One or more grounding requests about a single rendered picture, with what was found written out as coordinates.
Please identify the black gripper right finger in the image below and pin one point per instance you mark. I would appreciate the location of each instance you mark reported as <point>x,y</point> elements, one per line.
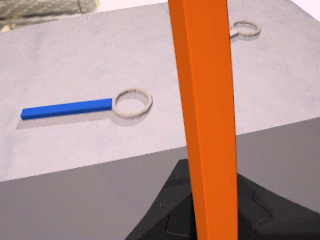
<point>263,215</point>

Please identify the orange handle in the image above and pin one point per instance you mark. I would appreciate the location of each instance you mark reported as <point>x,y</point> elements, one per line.
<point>202,45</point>

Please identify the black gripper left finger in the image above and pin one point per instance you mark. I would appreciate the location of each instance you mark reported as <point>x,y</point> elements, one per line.
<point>172,216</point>

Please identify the blue handle with grey loop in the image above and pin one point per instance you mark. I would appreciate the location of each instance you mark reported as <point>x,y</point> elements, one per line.
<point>87,106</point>

